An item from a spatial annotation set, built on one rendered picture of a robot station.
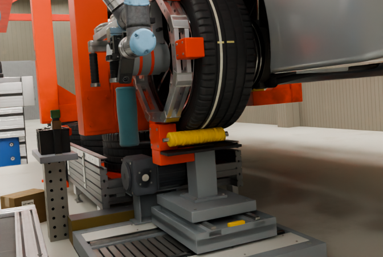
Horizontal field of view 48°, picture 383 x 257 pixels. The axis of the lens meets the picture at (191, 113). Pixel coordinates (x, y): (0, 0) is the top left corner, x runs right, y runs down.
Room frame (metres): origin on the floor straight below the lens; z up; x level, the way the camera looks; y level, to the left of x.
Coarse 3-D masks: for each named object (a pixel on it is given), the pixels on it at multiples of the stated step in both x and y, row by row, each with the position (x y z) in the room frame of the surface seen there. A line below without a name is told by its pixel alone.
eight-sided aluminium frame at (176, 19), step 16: (160, 0) 1.70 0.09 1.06; (176, 16) 1.63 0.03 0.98; (176, 32) 1.61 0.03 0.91; (176, 64) 1.60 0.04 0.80; (144, 80) 2.07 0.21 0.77; (176, 80) 1.61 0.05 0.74; (144, 96) 2.01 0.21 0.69; (176, 96) 1.66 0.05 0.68; (144, 112) 1.97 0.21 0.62; (160, 112) 1.80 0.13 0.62; (176, 112) 1.74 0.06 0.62
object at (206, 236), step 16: (160, 208) 2.06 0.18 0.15; (160, 224) 1.94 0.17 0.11; (176, 224) 1.76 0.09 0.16; (192, 224) 1.74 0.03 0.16; (208, 224) 1.67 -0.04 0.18; (224, 224) 1.76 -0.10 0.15; (240, 224) 1.67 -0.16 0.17; (256, 224) 1.70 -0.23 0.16; (272, 224) 1.73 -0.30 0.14; (192, 240) 1.62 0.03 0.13; (208, 240) 1.61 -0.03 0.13; (224, 240) 1.64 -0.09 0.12; (240, 240) 1.67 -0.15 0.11
